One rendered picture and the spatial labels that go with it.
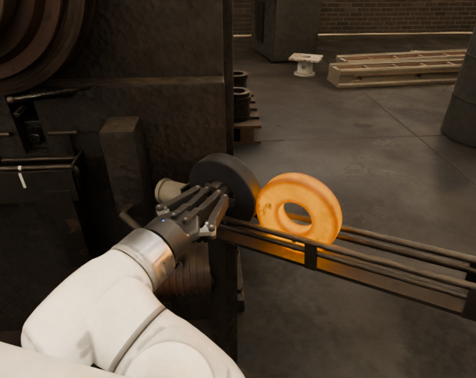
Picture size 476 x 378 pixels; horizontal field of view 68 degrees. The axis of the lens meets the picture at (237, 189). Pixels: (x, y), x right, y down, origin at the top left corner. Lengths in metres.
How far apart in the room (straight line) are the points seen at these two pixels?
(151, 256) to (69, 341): 0.14
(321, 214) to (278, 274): 0.95
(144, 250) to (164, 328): 0.12
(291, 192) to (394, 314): 0.99
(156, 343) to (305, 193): 0.33
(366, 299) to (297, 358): 0.39
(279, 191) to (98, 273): 0.32
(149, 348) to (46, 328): 0.12
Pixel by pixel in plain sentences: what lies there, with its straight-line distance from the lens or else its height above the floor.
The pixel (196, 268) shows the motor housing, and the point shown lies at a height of 0.51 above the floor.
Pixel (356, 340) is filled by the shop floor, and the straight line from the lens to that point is 1.40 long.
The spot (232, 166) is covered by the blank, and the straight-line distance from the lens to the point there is 0.65.
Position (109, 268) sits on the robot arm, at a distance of 0.50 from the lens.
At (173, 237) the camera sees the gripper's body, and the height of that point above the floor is 0.75.
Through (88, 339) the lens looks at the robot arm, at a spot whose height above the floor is 0.74.
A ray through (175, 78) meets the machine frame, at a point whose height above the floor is 0.87.
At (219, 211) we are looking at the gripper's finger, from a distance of 0.61.
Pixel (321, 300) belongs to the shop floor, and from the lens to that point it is 1.47.
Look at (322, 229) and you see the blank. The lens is 0.63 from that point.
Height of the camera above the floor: 1.11
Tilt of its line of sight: 33 degrees down
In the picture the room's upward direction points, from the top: straight up
